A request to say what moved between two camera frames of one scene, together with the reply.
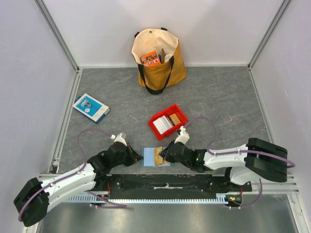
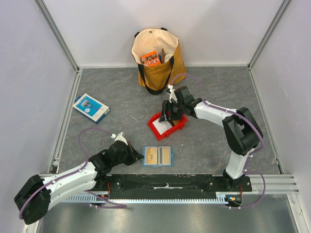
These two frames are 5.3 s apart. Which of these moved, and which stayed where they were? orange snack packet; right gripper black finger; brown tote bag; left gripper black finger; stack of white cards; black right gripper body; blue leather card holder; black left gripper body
Moved: right gripper black finger; black right gripper body
Stayed: stack of white cards; left gripper black finger; orange snack packet; brown tote bag; blue leather card holder; black left gripper body
